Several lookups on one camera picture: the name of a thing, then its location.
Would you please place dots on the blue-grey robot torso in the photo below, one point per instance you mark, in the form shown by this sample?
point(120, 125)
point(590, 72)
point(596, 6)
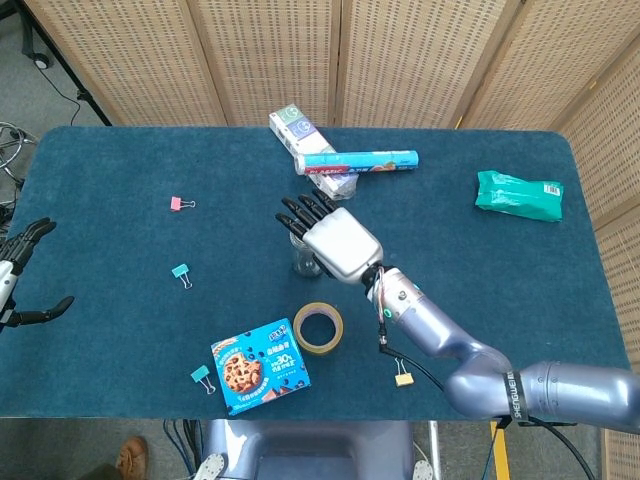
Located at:
point(310, 450)

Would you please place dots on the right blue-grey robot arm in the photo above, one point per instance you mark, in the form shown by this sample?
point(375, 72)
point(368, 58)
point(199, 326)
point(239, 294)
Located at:
point(475, 380)

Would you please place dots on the white table leg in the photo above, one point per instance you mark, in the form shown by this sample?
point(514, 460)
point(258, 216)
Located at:
point(435, 450)

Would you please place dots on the black stand leg with caster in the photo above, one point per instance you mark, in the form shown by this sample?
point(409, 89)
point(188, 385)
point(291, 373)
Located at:
point(70, 75)

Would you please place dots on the brown leather shoe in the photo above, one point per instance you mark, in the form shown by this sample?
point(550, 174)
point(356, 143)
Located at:
point(132, 455)

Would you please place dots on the green tissue pack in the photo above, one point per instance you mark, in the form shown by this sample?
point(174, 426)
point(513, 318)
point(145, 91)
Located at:
point(517, 196)

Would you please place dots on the yellow packing tape roll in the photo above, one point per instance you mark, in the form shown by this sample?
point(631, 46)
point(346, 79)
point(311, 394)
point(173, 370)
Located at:
point(300, 340)

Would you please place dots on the clear glass jar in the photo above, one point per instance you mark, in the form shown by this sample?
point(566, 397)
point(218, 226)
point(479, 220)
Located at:
point(302, 260)

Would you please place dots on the white robot base pad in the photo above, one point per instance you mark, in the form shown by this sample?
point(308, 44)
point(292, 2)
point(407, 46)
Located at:
point(210, 467)
point(424, 471)

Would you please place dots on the chrome chair base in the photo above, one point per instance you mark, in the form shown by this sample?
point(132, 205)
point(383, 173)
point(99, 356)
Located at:
point(20, 139)

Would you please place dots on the long white carton box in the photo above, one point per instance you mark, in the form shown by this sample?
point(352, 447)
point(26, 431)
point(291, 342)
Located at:
point(295, 132)

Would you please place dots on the blue cookie box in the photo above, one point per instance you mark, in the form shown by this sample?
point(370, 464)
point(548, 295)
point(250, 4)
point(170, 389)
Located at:
point(260, 367)

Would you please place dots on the yellow floor tape strip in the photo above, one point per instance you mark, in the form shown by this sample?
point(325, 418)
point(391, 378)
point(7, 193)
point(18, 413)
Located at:
point(500, 450)

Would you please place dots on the teal binder clip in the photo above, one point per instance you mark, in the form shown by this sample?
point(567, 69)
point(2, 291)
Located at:
point(199, 373)
point(178, 270)

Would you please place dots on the blue plastic wrap roll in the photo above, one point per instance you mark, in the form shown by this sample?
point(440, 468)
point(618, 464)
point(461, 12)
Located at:
point(360, 161)

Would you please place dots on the woven wicker folding screen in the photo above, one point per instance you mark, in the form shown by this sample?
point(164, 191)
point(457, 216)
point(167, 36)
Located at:
point(270, 55)

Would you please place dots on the pink binder clip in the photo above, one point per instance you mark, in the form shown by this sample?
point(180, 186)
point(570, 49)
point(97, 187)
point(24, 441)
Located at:
point(176, 203)

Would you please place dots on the dark teal table cloth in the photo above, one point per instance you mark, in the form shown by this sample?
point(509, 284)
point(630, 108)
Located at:
point(475, 260)

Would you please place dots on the yellow binder clip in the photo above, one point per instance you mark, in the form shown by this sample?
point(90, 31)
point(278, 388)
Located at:
point(404, 380)

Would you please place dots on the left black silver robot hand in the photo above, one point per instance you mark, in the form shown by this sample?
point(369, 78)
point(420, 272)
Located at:
point(15, 252)

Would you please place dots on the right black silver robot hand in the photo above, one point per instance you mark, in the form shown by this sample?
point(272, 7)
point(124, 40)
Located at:
point(345, 245)

